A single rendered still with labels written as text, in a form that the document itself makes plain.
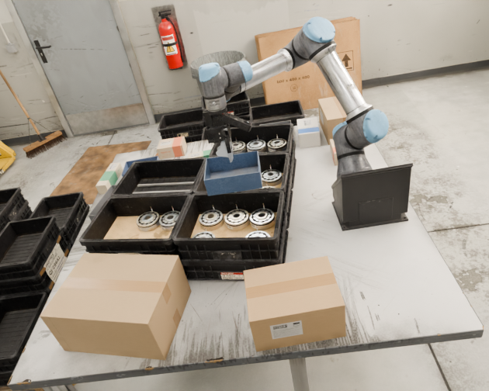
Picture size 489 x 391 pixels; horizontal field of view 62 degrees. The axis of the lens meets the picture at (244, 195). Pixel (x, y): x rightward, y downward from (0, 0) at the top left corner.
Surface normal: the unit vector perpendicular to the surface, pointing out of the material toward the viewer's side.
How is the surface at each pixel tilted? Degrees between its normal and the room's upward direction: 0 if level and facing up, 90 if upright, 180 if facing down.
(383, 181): 90
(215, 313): 0
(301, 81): 76
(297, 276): 0
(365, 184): 90
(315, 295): 0
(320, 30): 44
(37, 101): 90
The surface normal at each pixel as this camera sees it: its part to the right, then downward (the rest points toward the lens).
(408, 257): -0.16, -0.80
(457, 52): 0.02, 0.58
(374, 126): 0.41, -0.08
